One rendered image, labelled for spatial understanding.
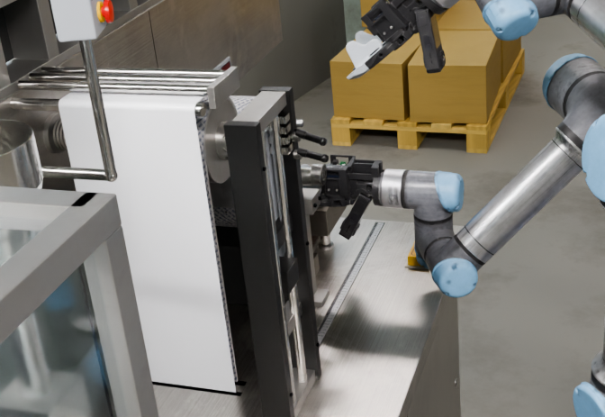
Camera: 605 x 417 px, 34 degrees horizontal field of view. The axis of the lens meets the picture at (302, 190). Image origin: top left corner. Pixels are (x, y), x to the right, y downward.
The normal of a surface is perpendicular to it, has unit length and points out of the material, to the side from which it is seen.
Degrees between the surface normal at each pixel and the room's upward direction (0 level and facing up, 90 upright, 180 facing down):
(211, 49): 90
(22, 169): 90
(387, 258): 0
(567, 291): 0
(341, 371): 0
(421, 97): 90
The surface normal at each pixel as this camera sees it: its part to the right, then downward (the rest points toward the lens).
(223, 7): 0.94, 0.06
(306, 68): 0.85, 0.15
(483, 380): -0.09, -0.90
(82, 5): -0.02, 0.44
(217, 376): -0.32, 0.44
